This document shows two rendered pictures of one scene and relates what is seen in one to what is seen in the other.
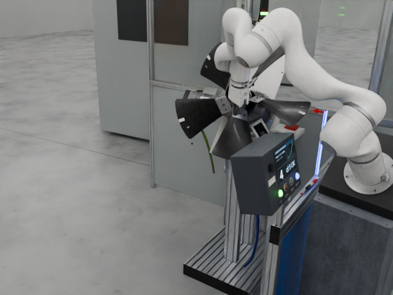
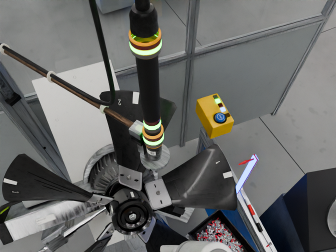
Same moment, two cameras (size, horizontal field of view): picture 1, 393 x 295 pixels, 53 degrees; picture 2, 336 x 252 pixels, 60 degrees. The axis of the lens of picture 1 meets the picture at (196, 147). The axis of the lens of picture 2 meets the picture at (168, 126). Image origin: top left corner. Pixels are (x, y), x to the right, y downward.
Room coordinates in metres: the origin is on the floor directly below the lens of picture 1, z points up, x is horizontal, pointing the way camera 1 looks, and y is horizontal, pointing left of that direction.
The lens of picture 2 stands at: (1.74, -0.07, 2.07)
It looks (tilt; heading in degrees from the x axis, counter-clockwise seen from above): 57 degrees down; 306
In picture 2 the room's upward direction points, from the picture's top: straight up
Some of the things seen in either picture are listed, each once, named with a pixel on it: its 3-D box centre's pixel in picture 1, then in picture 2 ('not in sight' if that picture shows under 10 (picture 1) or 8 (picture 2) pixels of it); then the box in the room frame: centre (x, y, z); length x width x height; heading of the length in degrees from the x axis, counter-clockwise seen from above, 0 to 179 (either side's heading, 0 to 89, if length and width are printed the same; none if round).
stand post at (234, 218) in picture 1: (234, 208); (131, 231); (2.11, -0.24, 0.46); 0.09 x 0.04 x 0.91; 58
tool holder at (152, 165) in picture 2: not in sight; (150, 145); (1.96, -0.30, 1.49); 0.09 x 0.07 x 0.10; 3
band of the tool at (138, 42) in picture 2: not in sight; (145, 41); (1.95, -0.30, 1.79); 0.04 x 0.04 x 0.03
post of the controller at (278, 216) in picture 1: (280, 201); not in sight; (1.31, -0.32, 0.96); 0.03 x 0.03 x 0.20; 58
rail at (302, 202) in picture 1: (311, 190); (248, 214); (1.67, -0.55, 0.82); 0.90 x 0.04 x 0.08; 148
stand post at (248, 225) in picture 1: (252, 177); not in sight; (2.30, -0.37, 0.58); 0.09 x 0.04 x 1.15; 58
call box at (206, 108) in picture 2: not in sight; (213, 116); (2.00, -0.76, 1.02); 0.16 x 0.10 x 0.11; 148
